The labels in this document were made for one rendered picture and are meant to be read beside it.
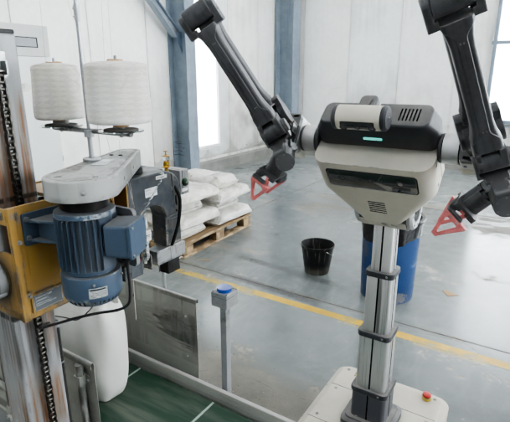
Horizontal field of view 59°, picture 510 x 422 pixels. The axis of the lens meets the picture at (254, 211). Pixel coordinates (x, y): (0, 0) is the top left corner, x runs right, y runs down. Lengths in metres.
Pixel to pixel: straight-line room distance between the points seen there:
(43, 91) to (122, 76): 0.30
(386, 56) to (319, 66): 1.40
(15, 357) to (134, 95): 0.81
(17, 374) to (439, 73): 8.53
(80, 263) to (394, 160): 0.93
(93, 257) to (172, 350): 1.10
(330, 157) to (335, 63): 8.36
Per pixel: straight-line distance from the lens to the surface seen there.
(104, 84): 1.21
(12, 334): 1.46
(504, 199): 1.13
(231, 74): 1.33
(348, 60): 9.73
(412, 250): 3.51
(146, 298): 2.20
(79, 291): 1.23
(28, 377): 1.52
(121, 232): 1.14
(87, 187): 1.12
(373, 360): 1.93
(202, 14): 1.32
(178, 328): 2.12
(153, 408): 2.01
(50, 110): 1.42
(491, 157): 1.16
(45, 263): 1.35
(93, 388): 1.75
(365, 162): 1.46
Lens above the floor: 1.64
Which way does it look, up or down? 16 degrees down
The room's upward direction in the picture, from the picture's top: straight up
